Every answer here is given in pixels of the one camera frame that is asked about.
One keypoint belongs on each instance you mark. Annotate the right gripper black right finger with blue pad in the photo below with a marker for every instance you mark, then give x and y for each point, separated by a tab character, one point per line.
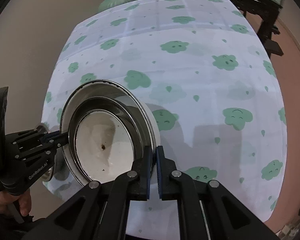
206	210

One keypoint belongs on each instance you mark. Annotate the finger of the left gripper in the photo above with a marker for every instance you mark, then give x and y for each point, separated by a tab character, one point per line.
51	136
52	145

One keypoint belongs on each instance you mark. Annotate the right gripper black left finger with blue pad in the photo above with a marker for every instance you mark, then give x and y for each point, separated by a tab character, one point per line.
99	210

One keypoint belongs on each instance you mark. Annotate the small white enamel bowl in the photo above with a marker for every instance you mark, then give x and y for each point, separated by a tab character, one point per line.
103	146

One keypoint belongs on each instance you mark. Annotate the large white enamel bowl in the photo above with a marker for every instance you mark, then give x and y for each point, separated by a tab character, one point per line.
139	111

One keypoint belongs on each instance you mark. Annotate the small steel bowl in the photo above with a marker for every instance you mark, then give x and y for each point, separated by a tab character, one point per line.
86	107

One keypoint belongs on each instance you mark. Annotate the person's left hand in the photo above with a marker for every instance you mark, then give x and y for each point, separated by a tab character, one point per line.
24	200

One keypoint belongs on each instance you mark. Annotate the green cloud patterned tablecloth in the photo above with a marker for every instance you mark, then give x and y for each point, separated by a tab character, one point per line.
203	72

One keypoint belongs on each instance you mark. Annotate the dark wooden bench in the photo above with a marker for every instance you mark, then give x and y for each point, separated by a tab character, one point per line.
271	46

